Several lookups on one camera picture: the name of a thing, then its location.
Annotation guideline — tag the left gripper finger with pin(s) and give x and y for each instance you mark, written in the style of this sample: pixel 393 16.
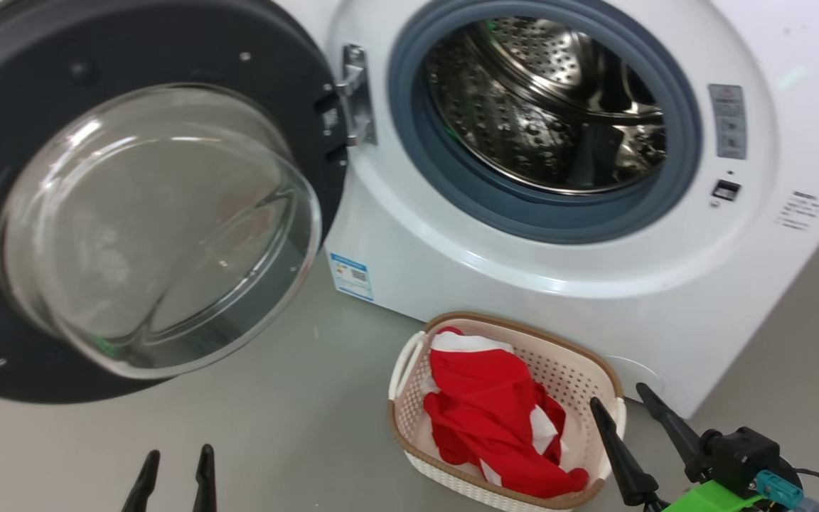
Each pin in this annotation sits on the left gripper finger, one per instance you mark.
pixel 205 483
pixel 143 491

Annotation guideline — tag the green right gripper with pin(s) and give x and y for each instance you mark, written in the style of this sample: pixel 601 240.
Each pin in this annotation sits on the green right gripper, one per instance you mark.
pixel 715 500

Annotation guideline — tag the red and white garment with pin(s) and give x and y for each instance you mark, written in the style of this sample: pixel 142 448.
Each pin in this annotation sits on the red and white garment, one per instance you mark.
pixel 480 405

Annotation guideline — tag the black round washer door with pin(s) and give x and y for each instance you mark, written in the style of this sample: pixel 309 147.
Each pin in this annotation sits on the black round washer door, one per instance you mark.
pixel 132 43

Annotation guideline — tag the cream laundry basket brown rim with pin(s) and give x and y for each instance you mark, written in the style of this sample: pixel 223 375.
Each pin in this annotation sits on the cream laundry basket brown rim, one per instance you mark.
pixel 573 370

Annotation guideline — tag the white front-load washing machine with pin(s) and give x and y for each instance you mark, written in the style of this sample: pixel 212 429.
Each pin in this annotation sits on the white front-load washing machine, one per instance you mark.
pixel 523 284

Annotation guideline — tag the black door latch socket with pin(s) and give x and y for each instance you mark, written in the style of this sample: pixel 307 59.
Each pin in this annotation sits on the black door latch socket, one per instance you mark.
pixel 726 190

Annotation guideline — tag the perforated steel washer drum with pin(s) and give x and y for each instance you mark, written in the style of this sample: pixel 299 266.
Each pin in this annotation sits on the perforated steel washer drum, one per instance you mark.
pixel 523 107

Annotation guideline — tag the round white filter cover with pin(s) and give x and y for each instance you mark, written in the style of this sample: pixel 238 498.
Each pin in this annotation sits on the round white filter cover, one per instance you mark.
pixel 637 373

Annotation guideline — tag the blue energy label sticker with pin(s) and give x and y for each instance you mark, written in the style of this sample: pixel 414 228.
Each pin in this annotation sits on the blue energy label sticker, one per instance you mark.
pixel 351 276

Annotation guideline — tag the grey warning sticker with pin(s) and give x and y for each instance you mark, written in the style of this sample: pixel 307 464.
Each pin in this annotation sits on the grey warning sticker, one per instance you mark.
pixel 728 121

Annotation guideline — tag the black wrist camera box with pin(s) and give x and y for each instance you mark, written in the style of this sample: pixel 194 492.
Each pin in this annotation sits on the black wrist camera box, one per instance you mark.
pixel 740 455

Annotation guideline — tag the metal door hinge bracket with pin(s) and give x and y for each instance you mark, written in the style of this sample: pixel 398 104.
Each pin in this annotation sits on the metal door hinge bracket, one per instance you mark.
pixel 356 92

